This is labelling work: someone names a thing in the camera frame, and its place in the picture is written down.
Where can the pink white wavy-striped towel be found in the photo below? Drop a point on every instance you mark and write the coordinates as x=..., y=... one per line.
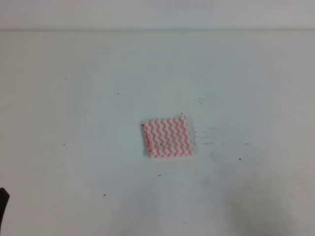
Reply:
x=168, y=137

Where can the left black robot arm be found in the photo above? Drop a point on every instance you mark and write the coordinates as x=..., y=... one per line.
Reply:
x=4, y=198

